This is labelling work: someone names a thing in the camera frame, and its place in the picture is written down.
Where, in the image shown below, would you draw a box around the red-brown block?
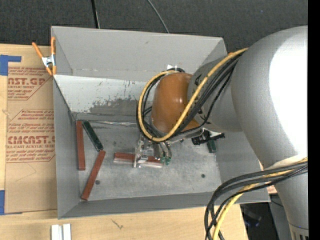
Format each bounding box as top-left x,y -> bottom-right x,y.
80,149 -> 107,201
75,120 -> 87,171
113,151 -> 162,166

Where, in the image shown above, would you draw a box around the brown cardboard board red print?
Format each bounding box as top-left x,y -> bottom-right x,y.
0,43 -> 59,215

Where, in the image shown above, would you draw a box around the dark green flat block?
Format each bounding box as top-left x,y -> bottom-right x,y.
82,120 -> 104,152
206,137 -> 217,154

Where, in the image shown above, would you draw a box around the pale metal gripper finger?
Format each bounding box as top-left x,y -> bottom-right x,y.
133,159 -> 163,169
133,139 -> 144,164

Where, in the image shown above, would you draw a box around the grey metal bin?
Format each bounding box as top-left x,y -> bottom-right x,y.
50,25 -> 272,220

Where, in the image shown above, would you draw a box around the black cylinder on white bracket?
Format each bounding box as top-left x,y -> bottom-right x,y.
190,128 -> 226,146

